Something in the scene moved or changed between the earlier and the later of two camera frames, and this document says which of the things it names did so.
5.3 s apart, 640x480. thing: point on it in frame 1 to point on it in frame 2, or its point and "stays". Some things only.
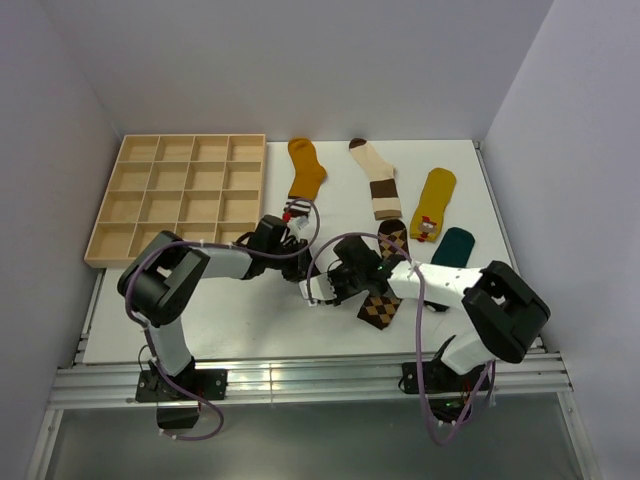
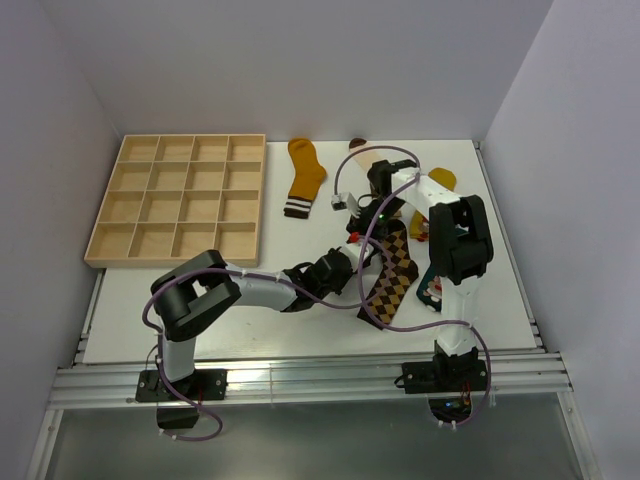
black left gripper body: x=293 y=269 to x=336 y=288
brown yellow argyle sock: x=380 y=307 stays
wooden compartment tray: x=198 y=187 stays
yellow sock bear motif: x=438 y=191 stays
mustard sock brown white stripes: x=307 y=177 stays
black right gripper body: x=346 y=282 to x=362 y=224
